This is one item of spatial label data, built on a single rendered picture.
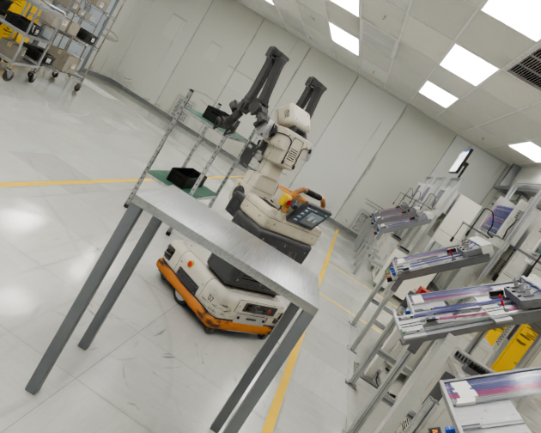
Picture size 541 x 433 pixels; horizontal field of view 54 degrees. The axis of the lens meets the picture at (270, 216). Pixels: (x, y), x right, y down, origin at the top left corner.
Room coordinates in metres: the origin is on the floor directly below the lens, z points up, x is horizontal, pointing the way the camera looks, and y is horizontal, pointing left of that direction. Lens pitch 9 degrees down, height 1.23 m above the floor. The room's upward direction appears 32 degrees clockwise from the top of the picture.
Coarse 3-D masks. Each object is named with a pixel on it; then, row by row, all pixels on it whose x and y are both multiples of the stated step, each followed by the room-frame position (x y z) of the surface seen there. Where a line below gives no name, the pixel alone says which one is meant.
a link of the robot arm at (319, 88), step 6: (312, 84) 3.72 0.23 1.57; (318, 84) 3.69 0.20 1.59; (318, 90) 3.68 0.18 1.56; (324, 90) 3.71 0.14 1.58; (312, 96) 3.70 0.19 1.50; (318, 96) 3.69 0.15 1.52; (312, 102) 3.68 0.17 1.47; (318, 102) 3.70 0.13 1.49; (306, 108) 3.69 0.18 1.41; (312, 108) 3.67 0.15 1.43; (312, 114) 3.69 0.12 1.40
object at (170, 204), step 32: (160, 192) 1.87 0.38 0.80; (128, 224) 1.67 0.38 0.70; (160, 224) 2.10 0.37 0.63; (192, 224) 1.73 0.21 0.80; (224, 224) 1.99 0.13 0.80; (224, 256) 1.67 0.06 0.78; (256, 256) 1.82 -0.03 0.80; (96, 288) 1.68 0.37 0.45; (288, 288) 1.68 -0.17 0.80; (64, 320) 1.67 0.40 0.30; (96, 320) 2.08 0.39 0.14; (288, 320) 2.07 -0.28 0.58; (288, 352) 1.66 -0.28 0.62; (32, 384) 1.67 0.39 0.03; (256, 384) 1.66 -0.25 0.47; (224, 416) 2.07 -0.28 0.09
